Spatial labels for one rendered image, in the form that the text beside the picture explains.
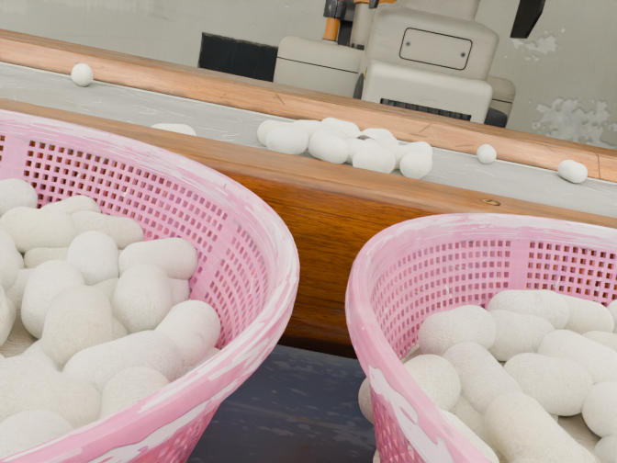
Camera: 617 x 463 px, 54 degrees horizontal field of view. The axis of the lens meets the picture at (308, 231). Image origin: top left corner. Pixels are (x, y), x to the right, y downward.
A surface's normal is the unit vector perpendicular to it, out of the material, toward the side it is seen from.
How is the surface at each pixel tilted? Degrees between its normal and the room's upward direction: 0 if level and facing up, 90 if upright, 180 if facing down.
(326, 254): 90
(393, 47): 98
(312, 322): 90
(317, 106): 45
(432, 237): 75
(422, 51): 98
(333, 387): 0
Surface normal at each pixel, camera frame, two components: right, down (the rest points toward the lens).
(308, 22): 0.04, 0.33
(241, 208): -0.77, -0.25
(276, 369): 0.18, -0.93
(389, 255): 0.90, 0.04
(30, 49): 0.11, -0.44
